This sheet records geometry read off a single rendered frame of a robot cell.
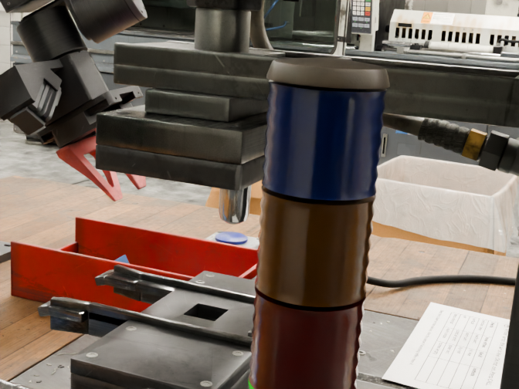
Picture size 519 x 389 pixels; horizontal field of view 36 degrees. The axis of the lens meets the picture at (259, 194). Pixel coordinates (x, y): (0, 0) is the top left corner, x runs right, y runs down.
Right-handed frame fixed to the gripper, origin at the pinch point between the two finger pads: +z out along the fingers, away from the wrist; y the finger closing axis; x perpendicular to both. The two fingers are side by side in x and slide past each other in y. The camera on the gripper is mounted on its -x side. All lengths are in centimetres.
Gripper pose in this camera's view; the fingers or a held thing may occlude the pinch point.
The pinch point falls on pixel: (127, 187)
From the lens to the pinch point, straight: 84.0
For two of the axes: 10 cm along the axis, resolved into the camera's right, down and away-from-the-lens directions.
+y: 8.2, -3.8, -4.3
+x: 3.6, -2.3, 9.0
